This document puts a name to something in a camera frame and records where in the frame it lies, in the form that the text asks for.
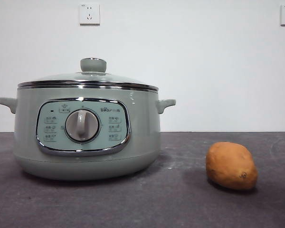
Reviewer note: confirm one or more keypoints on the glass lid with green knob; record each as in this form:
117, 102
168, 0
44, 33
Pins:
93, 65

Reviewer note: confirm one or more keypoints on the brown potato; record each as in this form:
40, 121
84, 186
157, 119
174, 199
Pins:
230, 166

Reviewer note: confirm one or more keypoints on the sage green electric cooking pot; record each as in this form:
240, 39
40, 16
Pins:
142, 123

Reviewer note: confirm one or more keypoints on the grey round control dial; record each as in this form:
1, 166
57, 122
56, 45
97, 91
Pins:
83, 126

